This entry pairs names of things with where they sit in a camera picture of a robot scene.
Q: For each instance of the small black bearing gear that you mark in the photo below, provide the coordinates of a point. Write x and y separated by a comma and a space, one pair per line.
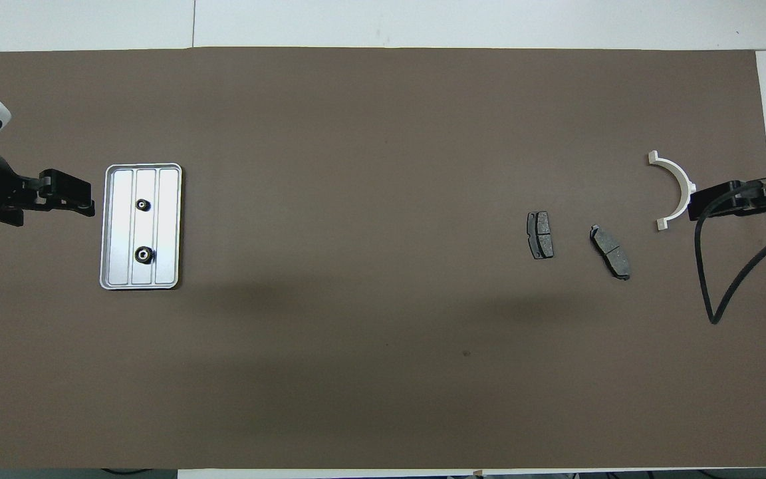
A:
143, 205

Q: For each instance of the large black bearing gear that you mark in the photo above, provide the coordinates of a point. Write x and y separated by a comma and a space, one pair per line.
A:
144, 254

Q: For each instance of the silver metal tray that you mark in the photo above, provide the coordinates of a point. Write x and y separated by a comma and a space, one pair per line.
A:
163, 226

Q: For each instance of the curved dark grey brake pad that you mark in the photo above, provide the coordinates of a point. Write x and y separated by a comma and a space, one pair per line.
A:
610, 252

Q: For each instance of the rectangular dark grey brake pad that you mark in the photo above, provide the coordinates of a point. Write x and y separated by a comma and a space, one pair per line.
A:
540, 235

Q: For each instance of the brown table mat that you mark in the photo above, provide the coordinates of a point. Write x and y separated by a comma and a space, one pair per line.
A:
356, 332

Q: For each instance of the white curved plastic bracket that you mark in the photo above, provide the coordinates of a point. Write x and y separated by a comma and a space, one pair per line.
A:
679, 176

